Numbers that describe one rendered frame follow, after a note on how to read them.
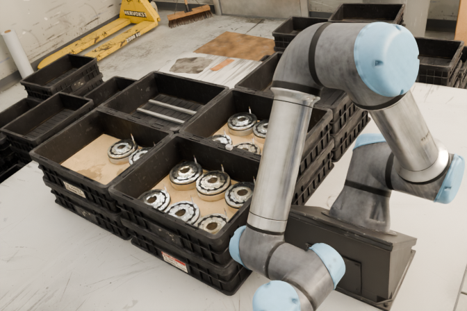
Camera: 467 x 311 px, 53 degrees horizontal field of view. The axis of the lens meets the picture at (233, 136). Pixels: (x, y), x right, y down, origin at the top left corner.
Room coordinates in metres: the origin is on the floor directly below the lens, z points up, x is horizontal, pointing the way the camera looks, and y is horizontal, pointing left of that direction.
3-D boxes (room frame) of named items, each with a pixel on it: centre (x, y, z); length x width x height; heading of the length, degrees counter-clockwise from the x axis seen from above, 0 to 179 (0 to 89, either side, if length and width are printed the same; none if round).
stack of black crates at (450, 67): (2.09, -1.00, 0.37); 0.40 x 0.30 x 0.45; 50
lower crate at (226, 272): (1.00, 0.13, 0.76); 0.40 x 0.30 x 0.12; 47
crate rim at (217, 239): (1.00, 0.13, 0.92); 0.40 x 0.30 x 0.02; 47
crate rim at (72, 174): (1.27, 0.42, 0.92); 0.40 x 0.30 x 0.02; 47
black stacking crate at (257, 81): (1.44, -0.28, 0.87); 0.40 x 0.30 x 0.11; 47
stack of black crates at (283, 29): (2.90, -0.63, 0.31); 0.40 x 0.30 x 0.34; 51
